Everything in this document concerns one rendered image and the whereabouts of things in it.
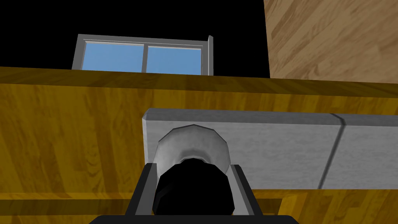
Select grey and black round knob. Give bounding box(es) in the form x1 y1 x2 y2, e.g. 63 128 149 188
152 123 236 216

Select grey framed window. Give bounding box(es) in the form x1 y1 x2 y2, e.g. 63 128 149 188
71 33 215 77

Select grey drawer front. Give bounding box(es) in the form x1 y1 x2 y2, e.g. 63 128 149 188
141 107 398 191

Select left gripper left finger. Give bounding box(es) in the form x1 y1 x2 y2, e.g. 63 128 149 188
124 162 158 216

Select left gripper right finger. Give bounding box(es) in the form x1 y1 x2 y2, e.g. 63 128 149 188
229 164 264 216

